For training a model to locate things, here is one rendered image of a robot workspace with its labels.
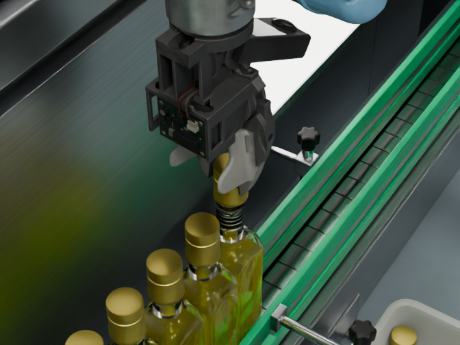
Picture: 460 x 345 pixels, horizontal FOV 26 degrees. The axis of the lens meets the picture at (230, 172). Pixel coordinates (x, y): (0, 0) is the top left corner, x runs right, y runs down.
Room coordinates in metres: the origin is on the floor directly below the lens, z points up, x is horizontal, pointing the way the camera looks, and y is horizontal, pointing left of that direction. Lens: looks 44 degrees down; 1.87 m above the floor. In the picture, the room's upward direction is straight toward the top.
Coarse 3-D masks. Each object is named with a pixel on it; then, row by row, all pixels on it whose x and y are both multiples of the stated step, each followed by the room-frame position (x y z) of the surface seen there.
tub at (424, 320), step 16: (400, 304) 0.82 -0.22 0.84; (416, 304) 0.82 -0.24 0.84; (384, 320) 0.79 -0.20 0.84; (400, 320) 0.81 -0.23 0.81; (416, 320) 0.81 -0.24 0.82; (432, 320) 0.80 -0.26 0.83; (448, 320) 0.79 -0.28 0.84; (384, 336) 0.78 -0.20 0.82; (432, 336) 0.79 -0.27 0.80; (448, 336) 0.78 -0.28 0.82
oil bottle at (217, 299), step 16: (224, 272) 0.66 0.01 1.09; (192, 288) 0.64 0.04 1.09; (208, 288) 0.64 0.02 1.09; (224, 288) 0.64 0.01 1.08; (208, 304) 0.63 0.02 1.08; (224, 304) 0.64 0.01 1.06; (208, 320) 0.62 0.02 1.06; (224, 320) 0.64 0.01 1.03; (208, 336) 0.62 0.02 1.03; (224, 336) 0.64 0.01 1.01
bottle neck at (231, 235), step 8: (216, 208) 0.71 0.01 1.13; (224, 208) 0.70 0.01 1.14; (232, 208) 0.70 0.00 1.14; (240, 208) 0.70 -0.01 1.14; (216, 216) 0.71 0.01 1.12; (224, 216) 0.70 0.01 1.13; (232, 216) 0.70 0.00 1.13; (240, 216) 0.70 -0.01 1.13; (224, 224) 0.70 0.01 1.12; (232, 224) 0.70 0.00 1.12; (240, 224) 0.70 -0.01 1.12; (224, 232) 0.70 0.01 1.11; (232, 232) 0.70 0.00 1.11; (240, 232) 0.70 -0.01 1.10; (224, 240) 0.70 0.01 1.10; (232, 240) 0.70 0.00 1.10
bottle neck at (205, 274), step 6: (216, 264) 0.66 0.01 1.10; (192, 270) 0.65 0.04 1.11; (198, 270) 0.64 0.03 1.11; (204, 270) 0.64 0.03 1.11; (210, 270) 0.65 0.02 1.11; (216, 270) 0.66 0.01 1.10; (192, 276) 0.65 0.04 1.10; (198, 276) 0.64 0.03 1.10; (204, 276) 0.64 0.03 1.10; (210, 276) 0.65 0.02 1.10
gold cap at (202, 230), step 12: (192, 216) 0.67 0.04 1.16; (204, 216) 0.67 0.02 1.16; (192, 228) 0.65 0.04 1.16; (204, 228) 0.65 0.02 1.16; (216, 228) 0.65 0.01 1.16; (192, 240) 0.64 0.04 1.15; (204, 240) 0.64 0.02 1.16; (216, 240) 0.65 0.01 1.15; (192, 252) 0.64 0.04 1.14; (204, 252) 0.64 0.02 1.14; (216, 252) 0.65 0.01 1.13; (192, 264) 0.64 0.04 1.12; (204, 264) 0.64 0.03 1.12
